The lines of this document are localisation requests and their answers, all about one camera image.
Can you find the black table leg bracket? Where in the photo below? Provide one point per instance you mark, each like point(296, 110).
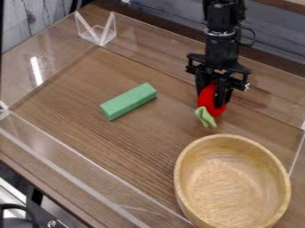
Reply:
point(46, 220)

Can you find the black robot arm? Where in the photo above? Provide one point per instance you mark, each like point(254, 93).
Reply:
point(224, 15)

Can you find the green rectangular block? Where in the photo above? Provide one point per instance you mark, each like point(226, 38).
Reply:
point(127, 101)

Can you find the red plush radish toy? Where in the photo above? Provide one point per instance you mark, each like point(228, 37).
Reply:
point(206, 111)

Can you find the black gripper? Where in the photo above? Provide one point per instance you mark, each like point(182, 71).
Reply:
point(218, 67)

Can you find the wooden bowl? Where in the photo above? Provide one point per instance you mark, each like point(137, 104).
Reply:
point(232, 184)

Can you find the clear acrylic tray wall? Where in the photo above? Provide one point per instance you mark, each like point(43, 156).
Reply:
point(109, 169)

